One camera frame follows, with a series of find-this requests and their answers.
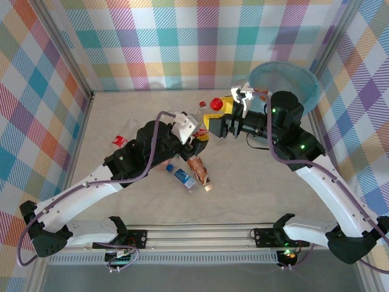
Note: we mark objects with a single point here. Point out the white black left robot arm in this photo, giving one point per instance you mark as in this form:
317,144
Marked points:
91,194

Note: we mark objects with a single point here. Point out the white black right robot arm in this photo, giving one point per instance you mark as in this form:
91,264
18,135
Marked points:
334,194

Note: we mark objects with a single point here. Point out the blue bin liner bag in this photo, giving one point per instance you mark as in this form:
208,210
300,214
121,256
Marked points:
288,76

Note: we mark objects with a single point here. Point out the brown label plastic bottle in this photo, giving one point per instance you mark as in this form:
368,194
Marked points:
199,170

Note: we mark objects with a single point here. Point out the blue label plastic bottle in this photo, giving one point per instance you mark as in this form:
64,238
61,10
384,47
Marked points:
183,178

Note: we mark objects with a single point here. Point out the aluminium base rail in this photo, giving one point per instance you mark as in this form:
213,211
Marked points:
197,237

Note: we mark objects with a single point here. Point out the aluminium frame post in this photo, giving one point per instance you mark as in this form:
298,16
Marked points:
335,36
67,51

